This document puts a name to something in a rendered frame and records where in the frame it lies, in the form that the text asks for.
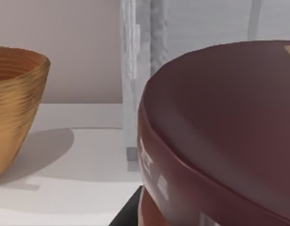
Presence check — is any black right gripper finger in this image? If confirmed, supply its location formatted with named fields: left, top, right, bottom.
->
left=108, top=185, right=144, bottom=226

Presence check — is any wooden ribbed bowl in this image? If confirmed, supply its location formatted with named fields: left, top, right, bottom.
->
left=0, top=46, right=51, bottom=178

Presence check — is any dark red round container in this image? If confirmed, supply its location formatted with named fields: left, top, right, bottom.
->
left=137, top=40, right=290, bottom=226

